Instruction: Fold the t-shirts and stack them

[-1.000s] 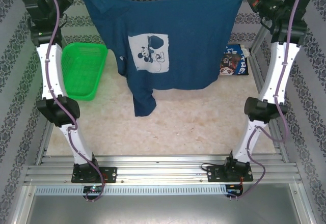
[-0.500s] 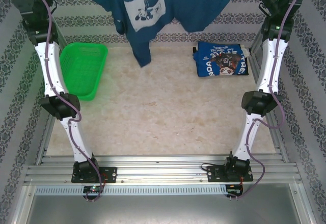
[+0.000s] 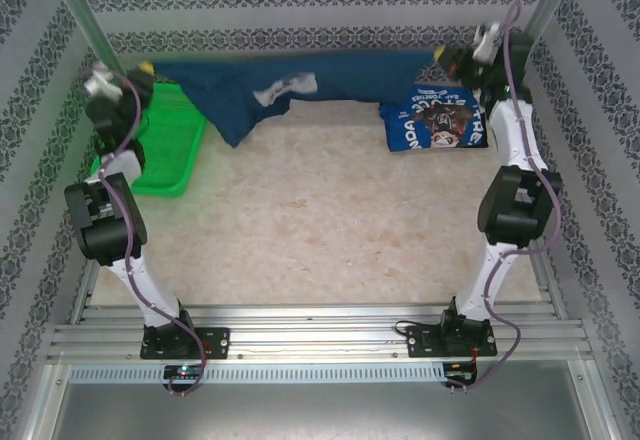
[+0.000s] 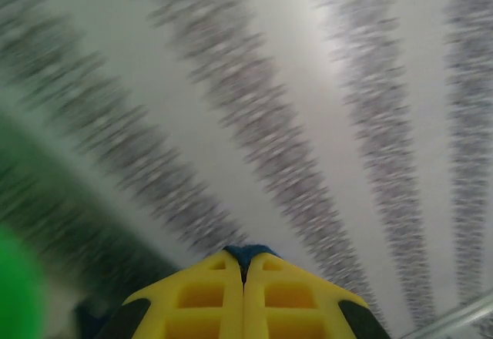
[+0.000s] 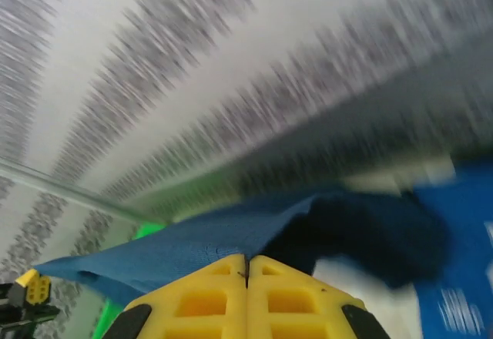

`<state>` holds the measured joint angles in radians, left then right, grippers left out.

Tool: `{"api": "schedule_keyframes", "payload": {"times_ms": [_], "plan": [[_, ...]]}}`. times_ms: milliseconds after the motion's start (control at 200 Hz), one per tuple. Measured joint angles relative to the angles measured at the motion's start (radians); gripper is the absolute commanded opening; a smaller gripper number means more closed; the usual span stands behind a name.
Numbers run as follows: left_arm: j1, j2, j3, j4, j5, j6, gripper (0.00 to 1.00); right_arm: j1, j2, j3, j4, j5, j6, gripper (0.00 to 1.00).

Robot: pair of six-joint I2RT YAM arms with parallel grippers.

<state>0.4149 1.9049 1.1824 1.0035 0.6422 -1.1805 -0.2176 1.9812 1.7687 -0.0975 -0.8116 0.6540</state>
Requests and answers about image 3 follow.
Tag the dark blue t-shirt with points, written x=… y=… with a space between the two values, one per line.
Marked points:
x=350 y=77

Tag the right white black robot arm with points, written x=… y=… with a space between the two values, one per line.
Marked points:
x=510 y=130

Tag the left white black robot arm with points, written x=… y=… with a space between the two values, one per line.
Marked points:
x=150 y=290

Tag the green plastic basket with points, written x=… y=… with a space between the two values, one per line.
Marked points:
x=165 y=160

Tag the folded blue printed t-shirt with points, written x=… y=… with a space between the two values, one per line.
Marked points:
x=410 y=130

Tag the grey sheet metal tray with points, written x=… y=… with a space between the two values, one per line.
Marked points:
x=320 y=415

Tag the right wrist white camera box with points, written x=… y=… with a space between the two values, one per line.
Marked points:
x=485 y=42

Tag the left aluminium frame post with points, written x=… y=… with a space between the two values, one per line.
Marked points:
x=85 y=15

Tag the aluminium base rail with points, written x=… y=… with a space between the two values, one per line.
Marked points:
x=320 y=335

